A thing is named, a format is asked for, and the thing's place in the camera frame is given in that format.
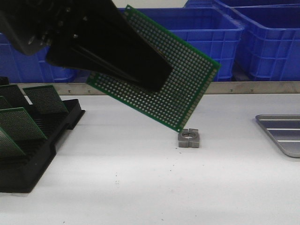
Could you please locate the blue plastic crate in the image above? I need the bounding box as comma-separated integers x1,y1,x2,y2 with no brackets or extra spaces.
139,7,243,82
0,33,76,83
231,7,300,81

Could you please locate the silver metal tray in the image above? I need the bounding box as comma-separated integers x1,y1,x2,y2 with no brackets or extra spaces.
255,115,300,158

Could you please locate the centre blue plastic crate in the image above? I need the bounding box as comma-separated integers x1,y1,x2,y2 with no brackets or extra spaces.
139,7,243,82

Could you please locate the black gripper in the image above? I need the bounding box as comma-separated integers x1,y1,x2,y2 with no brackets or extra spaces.
0,0,141,84

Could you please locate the left blue plastic crate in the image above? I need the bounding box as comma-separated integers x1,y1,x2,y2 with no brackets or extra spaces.
0,33,76,83

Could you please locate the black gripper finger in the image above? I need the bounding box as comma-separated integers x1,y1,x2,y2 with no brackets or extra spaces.
45,0,174,92

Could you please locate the far right blue crate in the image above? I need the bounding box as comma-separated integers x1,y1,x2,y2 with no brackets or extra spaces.
184,0,300,9

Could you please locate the right blue plastic crate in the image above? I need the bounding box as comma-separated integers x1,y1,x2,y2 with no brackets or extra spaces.
231,7,300,81

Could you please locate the green perforated board front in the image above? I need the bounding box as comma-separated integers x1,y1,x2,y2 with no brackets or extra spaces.
86,5,220,132

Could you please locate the grey square metal nut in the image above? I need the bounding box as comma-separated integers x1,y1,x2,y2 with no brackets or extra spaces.
178,128,200,148

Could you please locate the green perforated board middle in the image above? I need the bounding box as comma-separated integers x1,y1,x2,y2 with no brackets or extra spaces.
0,107,47,141

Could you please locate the green perforated board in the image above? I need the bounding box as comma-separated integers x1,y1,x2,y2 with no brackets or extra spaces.
0,107,47,141
86,5,220,132
23,85,68,114
0,84,30,110

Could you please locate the green perforated board rear right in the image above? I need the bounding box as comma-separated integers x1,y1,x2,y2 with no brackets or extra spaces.
23,85,68,114

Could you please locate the green perforated board rear left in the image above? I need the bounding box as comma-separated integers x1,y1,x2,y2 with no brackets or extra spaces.
0,84,30,110

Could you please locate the black slotted board rack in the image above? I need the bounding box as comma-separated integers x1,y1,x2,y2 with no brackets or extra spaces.
0,77,86,194

